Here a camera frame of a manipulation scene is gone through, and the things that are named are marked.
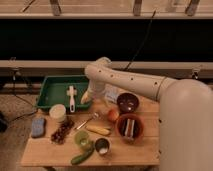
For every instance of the white dish brush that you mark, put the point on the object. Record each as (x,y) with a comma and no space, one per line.
(72,92)

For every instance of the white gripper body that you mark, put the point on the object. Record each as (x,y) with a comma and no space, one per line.
(95,90)

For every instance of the green plastic tray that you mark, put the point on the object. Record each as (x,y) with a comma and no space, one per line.
(54,90)

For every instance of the dark purple bowl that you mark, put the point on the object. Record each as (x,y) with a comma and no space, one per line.
(127,102)

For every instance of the bunch of red grapes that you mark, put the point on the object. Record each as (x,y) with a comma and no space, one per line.
(63,130)

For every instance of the white plastic container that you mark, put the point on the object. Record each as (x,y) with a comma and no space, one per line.
(58,112)

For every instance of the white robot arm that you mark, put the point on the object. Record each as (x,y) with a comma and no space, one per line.
(185,113)

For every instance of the green cucumber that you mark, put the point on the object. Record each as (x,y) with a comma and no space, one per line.
(81,158)

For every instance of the blue sponge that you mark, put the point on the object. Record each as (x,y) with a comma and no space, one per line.
(38,127)

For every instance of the yellow banana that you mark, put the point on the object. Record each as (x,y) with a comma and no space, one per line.
(98,130)

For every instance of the terracotta bowl with items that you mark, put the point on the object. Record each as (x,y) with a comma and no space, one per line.
(130,128)

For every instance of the white paper packet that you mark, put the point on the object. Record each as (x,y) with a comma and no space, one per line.
(111,93)

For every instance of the green plastic cup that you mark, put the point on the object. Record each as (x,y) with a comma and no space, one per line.
(81,138)

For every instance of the dark metal cup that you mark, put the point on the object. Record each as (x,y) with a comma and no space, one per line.
(102,146)

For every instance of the orange fruit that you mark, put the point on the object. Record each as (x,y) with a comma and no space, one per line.
(113,115)

